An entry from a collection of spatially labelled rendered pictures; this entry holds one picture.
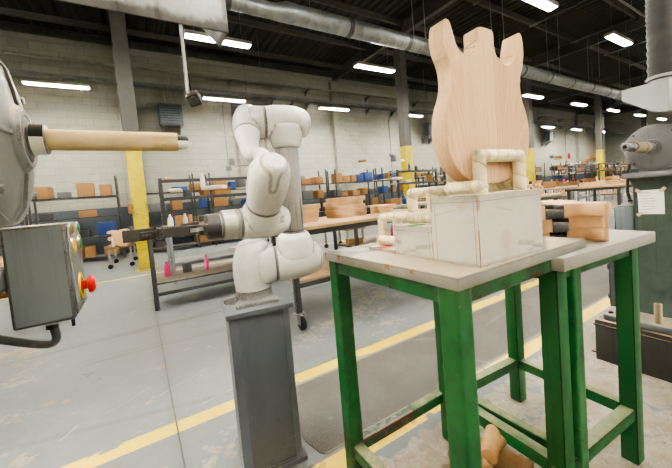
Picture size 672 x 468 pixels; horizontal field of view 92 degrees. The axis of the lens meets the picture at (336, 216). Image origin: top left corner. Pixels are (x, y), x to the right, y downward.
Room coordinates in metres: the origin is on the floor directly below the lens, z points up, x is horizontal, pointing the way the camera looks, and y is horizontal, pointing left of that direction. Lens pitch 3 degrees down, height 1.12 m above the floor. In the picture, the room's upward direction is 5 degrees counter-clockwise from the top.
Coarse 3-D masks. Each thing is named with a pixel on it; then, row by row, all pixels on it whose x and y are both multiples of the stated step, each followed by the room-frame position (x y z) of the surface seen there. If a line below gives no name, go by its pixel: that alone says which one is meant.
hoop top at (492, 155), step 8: (480, 152) 0.78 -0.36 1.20; (488, 152) 0.79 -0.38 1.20; (496, 152) 0.81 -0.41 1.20; (504, 152) 0.82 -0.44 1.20; (512, 152) 0.84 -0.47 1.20; (520, 152) 0.86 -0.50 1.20; (488, 160) 0.80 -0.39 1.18; (496, 160) 0.82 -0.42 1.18; (504, 160) 0.83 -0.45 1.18; (512, 160) 0.85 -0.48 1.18
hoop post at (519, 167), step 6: (516, 162) 0.87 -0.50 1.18; (522, 162) 0.86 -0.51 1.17; (516, 168) 0.87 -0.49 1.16; (522, 168) 0.86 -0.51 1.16; (516, 174) 0.87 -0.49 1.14; (522, 174) 0.86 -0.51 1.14; (516, 180) 0.87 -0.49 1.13; (522, 180) 0.86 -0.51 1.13; (516, 186) 0.87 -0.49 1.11; (522, 186) 0.86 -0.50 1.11
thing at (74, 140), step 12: (48, 132) 0.49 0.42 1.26; (60, 132) 0.50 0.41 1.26; (72, 132) 0.51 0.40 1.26; (84, 132) 0.52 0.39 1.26; (96, 132) 0.53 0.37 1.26; (108, 132) 0.54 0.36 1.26; (120, 132) 0.55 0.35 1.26; (132, 132) 0.55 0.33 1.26; (144, 132) 0.57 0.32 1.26; (156, 132) 0.58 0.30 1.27; (48, 144) 0.49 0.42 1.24; (60, 144) 0.50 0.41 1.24; (72, 144) 0.51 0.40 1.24; (84, 144) 0.52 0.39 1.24; (96, 144) 0.52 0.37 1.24; (108, 144) 0.53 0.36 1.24; (120, 144) 0.54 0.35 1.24; (132, 144) 0.55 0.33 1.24; (144, 144) 0.56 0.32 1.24; (156, 144) 0.57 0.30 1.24; (168, 144) 0.58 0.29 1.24
